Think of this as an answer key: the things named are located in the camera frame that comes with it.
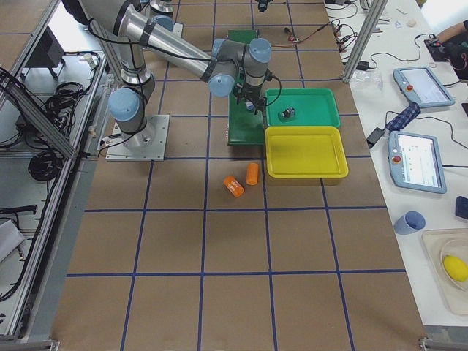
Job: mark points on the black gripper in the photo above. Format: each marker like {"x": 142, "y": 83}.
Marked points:
{"x": 251, "y": 92}
{"x": 262, "y": 6}

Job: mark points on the green push button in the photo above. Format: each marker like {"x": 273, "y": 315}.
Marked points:
{"x": 287, "y": 114}

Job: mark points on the plain orange cylinder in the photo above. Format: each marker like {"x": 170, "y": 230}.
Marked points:
{"x": 252, "y": 174}

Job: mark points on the orange cylinder labelled 4680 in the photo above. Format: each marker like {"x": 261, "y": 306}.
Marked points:
{"x": 233, "y": 186}

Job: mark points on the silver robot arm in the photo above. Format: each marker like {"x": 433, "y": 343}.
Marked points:
{"x": 191, "y": 83}
{"x": 166, "y": 6}

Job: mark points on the green conveyor belt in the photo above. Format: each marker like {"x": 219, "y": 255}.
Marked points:
{"x": 245, "y": 128}

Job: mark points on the green plastic tray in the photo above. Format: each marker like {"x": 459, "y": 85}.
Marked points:
{"x": 313, "y": 107}

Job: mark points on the yellow plastic tray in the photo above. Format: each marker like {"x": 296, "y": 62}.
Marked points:
{"x": 305, "y": 152}

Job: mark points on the blue checkered cloth roll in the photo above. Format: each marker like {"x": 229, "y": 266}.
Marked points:
{"x": 403, "y": 118}

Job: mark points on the teach pendant far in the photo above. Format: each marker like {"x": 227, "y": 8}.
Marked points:
{"x": 421, "y": 86}

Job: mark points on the teach pendant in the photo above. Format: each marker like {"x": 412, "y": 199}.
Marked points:
{"x": 421, "y": 86}
{"x": 415, "y": 162}

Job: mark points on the teach pendant near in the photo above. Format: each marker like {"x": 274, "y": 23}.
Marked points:
{"x": 415, "y": 162}

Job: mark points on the blue plastic cup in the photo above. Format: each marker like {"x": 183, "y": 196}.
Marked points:
{"x": 409, "y": 223}

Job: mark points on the beige tray with bowl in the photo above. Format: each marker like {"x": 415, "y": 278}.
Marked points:
{"x": 438, "y": 245}

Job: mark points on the yellow lemon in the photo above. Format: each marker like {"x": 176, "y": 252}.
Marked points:
{"x": 455, "y": 268}

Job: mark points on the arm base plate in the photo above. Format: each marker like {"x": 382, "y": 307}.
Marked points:
{"x": 175, "y": 28}
{"x": 148, "y": 145}

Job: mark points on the aluminium frame post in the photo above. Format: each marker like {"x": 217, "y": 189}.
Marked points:
{"x": 373, "y": 12}

